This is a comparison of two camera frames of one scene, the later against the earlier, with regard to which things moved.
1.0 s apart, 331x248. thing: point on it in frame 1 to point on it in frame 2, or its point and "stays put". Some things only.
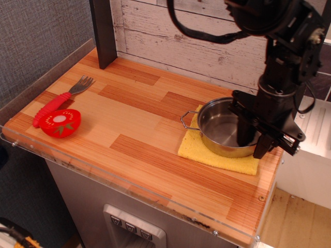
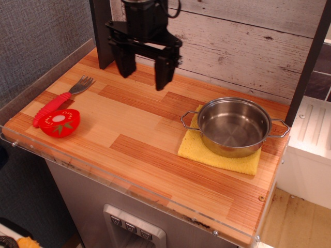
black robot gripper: [267, 117] to [145, 30]
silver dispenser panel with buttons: [124, 230] stays put
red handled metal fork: [85, 82] stays put
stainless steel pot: [218, 124] stays put
